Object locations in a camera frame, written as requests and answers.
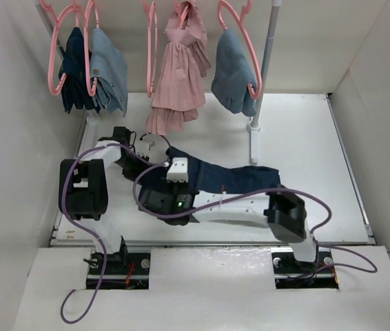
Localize grey right rack pole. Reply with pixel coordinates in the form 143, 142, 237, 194
250, 0, 283, 129

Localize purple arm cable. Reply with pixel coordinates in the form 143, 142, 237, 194
132, 161, 378, 279
59, 143, 168, 325

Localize white rack foot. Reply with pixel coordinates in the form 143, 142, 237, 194
247, 117, 261, 165
79, 112, 100, 154

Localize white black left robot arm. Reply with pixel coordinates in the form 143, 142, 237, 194
59, 127, 154, 274

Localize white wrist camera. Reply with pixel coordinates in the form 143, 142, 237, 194
166, 157, 189, 183
134, 134, 160, 161

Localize dark blue denim trousers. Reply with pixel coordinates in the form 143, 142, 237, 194
138, 146, 283, 204

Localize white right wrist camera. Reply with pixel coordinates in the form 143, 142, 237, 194
166, 157, 189, 183

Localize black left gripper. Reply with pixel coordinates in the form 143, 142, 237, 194
115, 152, 149, 186

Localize grey rack pole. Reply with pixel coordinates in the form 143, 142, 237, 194
34, 0, 65, 58
250, 0, 283, 129

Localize white left rack foot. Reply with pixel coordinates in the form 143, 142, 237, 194
79, 112, 100, 154

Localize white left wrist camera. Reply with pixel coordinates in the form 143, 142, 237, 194
134, 134, 160, 161

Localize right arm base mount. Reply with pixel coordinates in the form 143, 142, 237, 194
272, 250, 339, 290

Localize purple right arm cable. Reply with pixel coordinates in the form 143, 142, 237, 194
132, 161, 378, 279

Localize grey left rack pole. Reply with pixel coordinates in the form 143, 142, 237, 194
34, 0, 65, 58

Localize hanging pink dress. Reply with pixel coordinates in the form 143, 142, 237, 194
146, 1, 212, 136

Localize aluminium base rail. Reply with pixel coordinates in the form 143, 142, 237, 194
50, 223, 376, 251

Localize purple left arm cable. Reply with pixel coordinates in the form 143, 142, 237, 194
59, 143, 168, 325

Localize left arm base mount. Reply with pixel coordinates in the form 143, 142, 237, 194
84, 252, 151, 290

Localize white right rack foot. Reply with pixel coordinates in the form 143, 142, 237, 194
247, 117, 261, 165

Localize hanging dark navy trousers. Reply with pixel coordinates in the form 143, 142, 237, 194
59, 27, 94, 114

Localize pink hanger holding dress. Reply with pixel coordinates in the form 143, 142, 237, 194
174, 1, 194, 29

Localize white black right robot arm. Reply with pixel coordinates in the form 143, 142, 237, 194
138, 183, 318, 272

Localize hanging light blue trousers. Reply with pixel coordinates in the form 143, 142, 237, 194
90, 28, 128, 117

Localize hanging blue grey trousers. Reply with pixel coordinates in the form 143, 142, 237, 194
211, 30, 258, 117

